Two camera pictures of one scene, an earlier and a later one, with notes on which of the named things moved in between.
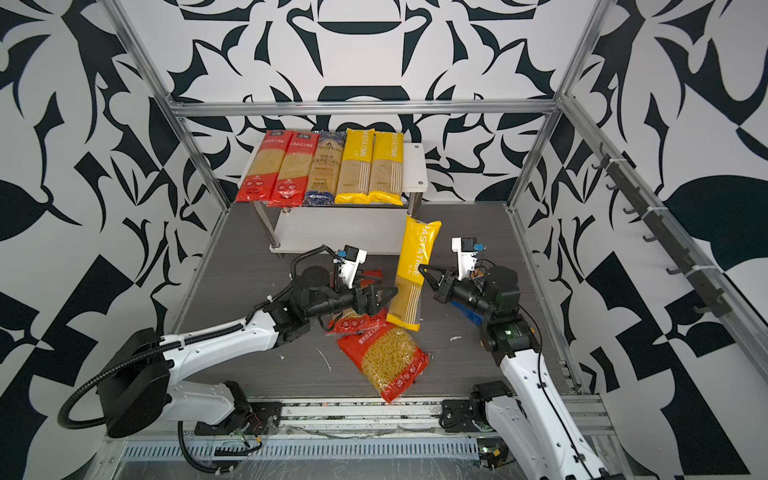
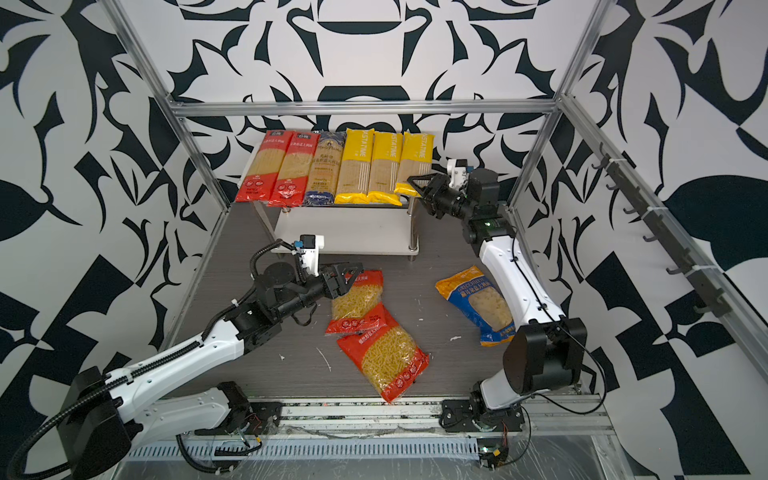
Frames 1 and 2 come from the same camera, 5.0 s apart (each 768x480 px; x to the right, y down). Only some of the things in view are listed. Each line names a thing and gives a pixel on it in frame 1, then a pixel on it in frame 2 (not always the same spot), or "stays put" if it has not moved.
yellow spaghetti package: [387, 169] stays put
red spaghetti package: [264, 170] stays put
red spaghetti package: [296, 171] stays put
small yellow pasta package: [406, 302] to [415, 161]
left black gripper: [368, 304] to [333, 286]
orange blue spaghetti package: [325, 168] stays put
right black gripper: [448, 285] to [439, 187]
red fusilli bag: [350, 321] stays put
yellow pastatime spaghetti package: [356, 167] stays put
